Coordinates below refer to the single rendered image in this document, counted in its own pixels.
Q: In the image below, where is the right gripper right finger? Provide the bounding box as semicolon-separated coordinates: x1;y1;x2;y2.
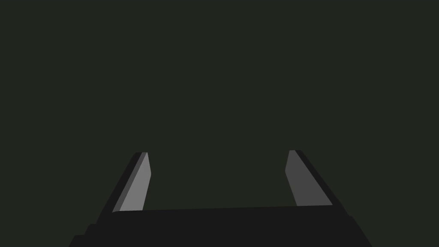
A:
285;149;343;207

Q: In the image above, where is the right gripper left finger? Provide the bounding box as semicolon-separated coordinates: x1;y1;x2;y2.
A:
101;151;152;214

